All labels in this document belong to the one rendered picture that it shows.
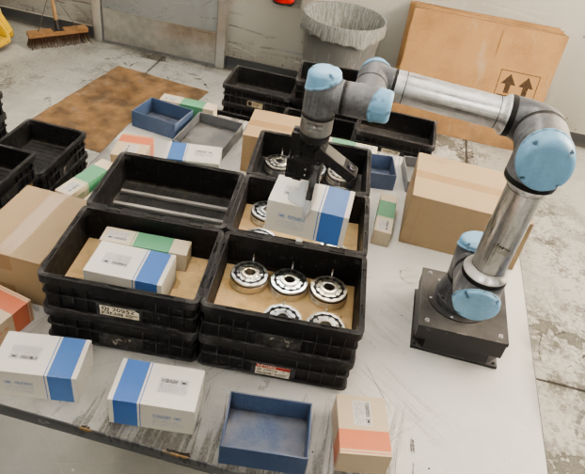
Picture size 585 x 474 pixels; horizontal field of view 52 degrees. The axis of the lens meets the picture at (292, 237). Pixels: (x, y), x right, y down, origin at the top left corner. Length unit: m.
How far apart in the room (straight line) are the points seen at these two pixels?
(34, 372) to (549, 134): 1.24
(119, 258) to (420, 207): 1.00
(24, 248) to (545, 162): 1.29
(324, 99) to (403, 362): 0.79
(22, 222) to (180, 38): 3.33
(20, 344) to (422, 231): 1.29
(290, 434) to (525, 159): 0.83
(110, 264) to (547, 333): 2.19
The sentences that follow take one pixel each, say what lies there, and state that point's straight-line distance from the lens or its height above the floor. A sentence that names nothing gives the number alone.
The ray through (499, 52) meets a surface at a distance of 4.47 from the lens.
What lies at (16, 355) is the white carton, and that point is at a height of 0.79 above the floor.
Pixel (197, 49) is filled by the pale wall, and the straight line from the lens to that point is 4.95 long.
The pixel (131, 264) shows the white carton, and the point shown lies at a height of 0.92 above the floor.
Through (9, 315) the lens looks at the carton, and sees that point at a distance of 1.70.
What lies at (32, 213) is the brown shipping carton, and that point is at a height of 0.86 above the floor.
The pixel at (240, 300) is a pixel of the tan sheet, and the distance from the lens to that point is 1.61.
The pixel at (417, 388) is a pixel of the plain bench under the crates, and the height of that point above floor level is 0.70.
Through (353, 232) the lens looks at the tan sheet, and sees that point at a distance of 1.91.
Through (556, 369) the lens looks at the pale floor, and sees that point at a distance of 3.00.
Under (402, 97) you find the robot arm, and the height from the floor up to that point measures 1.40.
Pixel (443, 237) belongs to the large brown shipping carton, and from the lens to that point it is 2.12.
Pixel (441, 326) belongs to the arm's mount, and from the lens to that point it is 1.73.
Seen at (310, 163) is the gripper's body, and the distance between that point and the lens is 1.40.
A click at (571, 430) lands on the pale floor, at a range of 2.80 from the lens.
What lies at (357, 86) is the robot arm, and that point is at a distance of 1.33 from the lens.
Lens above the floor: 1.97
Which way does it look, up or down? 38 degrees down
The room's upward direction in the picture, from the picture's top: 10 degrees clockwise
